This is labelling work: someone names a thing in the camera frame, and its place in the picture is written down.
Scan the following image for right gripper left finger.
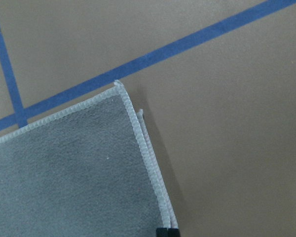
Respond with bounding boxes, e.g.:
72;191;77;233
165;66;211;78
156;228;168;237

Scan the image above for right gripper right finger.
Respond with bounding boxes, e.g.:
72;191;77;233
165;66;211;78
168;228;181;237

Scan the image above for pink and grey towel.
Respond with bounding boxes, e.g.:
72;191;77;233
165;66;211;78
0;81;178;237

